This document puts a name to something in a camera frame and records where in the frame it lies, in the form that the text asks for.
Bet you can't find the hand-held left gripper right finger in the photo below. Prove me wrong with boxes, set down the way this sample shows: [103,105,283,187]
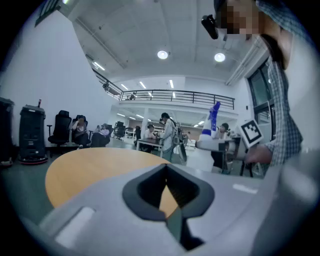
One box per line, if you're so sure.
[166,163,273,256]

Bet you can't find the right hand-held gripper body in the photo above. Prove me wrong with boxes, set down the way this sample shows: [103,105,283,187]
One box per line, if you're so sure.
[224,119,265,161]

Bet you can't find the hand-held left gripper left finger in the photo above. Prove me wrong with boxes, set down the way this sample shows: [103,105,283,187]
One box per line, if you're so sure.
[23,163,187,256]

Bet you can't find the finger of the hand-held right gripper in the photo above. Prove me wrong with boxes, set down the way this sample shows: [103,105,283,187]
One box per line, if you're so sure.
[195,139,227,152]

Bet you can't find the person's right forearm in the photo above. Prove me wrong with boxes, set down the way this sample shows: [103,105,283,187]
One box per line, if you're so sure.
[245,129,305,168]

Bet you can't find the black desk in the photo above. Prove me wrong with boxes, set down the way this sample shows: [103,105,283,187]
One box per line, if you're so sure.
[211,136,255,178]

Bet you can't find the checked shirt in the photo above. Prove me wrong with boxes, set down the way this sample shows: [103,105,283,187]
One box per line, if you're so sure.
[256,0,313,168]

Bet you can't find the dark framed window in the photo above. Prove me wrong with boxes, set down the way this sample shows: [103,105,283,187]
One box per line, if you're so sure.
[247,59,277,143]

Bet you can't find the round wooden table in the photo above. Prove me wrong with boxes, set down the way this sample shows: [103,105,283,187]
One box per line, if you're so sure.
[44,147,181,218]

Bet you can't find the black mezzanine railing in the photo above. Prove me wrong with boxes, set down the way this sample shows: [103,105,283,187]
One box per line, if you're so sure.
[92,68,236,111]

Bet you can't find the white background desk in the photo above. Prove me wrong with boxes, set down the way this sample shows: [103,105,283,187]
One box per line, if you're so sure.
[136,138,165,158]

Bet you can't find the white t-shirt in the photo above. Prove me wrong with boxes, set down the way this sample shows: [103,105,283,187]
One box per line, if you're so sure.
[284,32,320,156]

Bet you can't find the black mobile cabinet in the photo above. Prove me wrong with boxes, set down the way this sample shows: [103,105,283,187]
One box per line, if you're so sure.
[0,97,15,168]
[18,104,49,166]

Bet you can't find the person's head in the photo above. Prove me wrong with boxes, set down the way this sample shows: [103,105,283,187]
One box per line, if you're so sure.
[217,0,293,68]

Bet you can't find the dark high window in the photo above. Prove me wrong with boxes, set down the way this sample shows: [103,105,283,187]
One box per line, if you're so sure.
[34,0,62,27]

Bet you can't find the black head-worn camera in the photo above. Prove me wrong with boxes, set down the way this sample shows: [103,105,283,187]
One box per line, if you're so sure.
[201,14,220,40]

